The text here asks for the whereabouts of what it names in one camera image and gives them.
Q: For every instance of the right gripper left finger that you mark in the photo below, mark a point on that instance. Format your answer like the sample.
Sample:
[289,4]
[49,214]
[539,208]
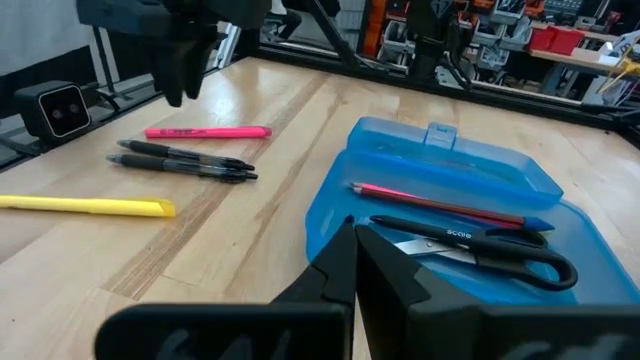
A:
[250,332]

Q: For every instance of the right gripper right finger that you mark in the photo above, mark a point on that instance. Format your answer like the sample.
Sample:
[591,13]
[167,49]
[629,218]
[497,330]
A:
[450,330]

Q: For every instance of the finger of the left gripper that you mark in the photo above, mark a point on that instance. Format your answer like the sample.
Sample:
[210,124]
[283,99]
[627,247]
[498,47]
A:
[170,75]
[202,65]

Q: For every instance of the pink highlighter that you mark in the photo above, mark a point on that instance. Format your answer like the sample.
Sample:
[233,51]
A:
[210,132]

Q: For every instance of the black grip ballpoint pen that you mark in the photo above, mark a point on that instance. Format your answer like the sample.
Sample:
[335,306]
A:
[175,151]
[175,166]

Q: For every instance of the pink blue-capped pencil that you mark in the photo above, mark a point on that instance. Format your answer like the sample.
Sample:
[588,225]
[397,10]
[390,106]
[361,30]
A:
[440,205]

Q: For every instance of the yellow highlighter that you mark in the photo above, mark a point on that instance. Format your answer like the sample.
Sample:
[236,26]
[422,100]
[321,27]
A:
[90,205]

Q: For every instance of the blue plastic supply box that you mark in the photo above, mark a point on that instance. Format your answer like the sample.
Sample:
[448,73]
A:
[450,160]

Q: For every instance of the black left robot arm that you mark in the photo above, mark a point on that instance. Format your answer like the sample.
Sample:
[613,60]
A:
[435,40]

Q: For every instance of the orange object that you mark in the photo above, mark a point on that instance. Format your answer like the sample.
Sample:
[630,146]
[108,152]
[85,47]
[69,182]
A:
[375,25]

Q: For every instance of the red storage bin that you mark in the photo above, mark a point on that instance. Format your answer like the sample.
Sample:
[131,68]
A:
[567,41]
[540,39]

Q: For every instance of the black table-level camera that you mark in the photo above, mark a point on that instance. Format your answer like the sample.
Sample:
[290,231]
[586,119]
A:
[52,112]

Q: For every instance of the black metal rig frame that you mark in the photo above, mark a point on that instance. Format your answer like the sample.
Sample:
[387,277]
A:
[500,97]

